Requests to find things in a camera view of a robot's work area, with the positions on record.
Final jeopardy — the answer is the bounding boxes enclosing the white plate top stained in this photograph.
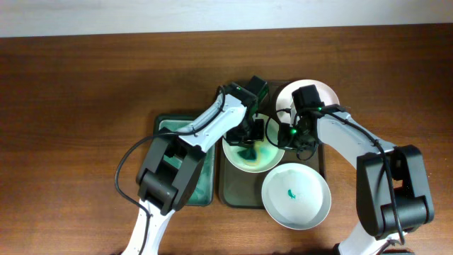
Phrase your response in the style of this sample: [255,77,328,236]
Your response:
[275,79,340,127]

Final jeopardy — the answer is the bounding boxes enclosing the white plate stained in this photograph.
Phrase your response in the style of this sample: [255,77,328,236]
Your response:
[222,119,285,174]
[261,163,331,230]
[275,79,340,127]

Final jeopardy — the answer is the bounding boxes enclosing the green yellow sponge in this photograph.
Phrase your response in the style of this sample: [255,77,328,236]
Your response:
[237,147,259,162]

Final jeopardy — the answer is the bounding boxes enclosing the white plate bottom stained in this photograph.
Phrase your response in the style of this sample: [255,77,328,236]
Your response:
[261,163,331,230]

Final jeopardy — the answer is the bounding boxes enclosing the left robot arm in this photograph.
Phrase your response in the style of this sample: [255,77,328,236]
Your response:
[120,76,269,254]

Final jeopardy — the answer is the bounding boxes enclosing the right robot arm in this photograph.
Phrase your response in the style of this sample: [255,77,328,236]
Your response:
[275,84,435,254]

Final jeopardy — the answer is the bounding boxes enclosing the dark brown serving tray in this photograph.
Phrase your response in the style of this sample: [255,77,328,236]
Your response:
[217,79,327,209]

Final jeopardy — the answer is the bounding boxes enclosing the green water tray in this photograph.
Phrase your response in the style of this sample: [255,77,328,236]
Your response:
[154,114,216,206]

